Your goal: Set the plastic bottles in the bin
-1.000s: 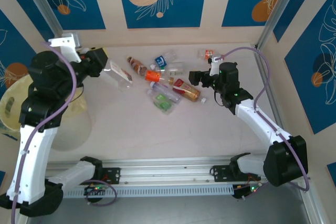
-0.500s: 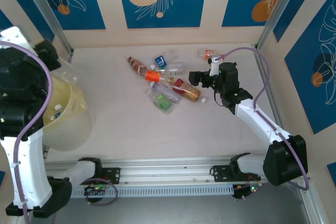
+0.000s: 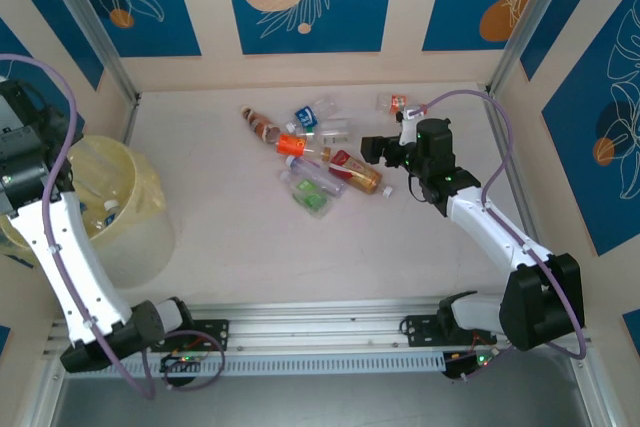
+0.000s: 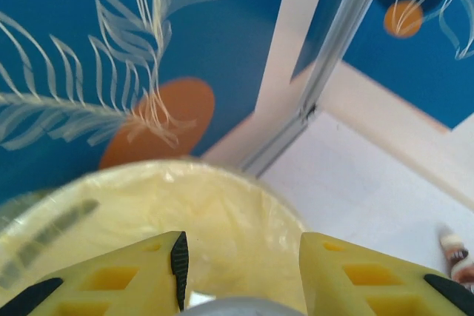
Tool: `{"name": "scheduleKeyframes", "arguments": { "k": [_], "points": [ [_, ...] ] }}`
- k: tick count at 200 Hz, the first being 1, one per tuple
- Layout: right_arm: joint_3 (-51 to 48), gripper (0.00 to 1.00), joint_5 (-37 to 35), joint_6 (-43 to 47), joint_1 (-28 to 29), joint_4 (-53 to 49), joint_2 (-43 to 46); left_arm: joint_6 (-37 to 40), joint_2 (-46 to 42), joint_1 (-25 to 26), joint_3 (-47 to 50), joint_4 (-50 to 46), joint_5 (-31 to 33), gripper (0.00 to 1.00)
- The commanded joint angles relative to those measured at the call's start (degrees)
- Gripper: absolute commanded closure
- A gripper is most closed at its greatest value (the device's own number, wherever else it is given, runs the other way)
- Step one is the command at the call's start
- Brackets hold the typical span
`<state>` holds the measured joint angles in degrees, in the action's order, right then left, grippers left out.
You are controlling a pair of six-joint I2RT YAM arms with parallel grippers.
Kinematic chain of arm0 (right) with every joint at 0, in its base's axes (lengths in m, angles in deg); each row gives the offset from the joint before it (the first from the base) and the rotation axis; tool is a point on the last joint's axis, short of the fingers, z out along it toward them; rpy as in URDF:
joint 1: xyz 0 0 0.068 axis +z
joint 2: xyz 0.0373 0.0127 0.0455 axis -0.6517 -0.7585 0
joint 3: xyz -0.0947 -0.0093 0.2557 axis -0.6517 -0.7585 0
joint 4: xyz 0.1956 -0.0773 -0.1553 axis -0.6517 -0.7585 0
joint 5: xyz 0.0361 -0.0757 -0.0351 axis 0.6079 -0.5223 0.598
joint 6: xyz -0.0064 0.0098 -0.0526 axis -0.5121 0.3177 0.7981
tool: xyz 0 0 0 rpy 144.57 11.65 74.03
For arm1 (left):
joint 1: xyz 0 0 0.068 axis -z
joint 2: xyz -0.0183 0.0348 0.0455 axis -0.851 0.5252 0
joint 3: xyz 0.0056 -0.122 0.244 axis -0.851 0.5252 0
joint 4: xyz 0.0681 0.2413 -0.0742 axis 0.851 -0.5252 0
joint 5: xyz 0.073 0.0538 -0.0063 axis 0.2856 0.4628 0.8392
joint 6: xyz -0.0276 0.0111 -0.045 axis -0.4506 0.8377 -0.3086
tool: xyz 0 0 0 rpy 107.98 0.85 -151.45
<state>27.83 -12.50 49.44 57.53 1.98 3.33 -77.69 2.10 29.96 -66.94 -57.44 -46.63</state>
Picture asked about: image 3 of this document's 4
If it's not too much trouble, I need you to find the amber tea bottle red label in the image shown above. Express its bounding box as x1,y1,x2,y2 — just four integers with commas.
328,148,394,197

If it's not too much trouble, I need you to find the clear bottle white green label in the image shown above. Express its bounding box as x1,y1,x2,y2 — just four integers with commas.
299,119,352,147

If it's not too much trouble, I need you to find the purple tinted clear bottle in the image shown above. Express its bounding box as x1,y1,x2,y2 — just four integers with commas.
285,154,347,197

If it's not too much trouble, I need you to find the orange label bottle tan cap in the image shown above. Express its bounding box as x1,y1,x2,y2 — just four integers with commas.
276,132,332,158

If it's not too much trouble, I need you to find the small bottle blue yellow label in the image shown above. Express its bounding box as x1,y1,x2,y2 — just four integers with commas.
79,198,124,238

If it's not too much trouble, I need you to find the cream plastic bin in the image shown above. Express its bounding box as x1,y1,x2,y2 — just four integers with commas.
0,134,177,289

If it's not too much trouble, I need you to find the clear bottle orange label orange cap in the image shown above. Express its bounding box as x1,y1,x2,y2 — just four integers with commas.
375,91,412,116

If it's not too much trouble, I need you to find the clear bottle blue label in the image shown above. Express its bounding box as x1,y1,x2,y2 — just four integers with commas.
285,95,339,134

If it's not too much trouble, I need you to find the brown drink bottle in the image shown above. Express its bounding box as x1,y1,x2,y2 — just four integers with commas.
241,105,284,145

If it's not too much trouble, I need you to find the small control circuit board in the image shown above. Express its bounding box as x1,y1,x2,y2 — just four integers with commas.
158,352,206,374
443,349,501,382

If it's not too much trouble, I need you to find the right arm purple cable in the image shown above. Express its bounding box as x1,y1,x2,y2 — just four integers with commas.
410,89,589,383

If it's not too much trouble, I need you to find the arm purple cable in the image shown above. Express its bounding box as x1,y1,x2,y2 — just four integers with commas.
410,89,589,383
0,53,226,401

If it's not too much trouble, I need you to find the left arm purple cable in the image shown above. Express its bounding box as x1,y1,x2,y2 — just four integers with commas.
0,53,226,401

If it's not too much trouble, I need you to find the aluminium frame post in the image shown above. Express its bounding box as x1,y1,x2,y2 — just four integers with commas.
35,0,141,104
19,359,69,427
485,0,585,101
569,341,626,427

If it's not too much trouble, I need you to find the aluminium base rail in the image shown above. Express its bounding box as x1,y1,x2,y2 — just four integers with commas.
42,296,594,363

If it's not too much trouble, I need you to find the grey slotted cable duct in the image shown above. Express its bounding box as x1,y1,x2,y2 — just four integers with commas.
63,351,447,379

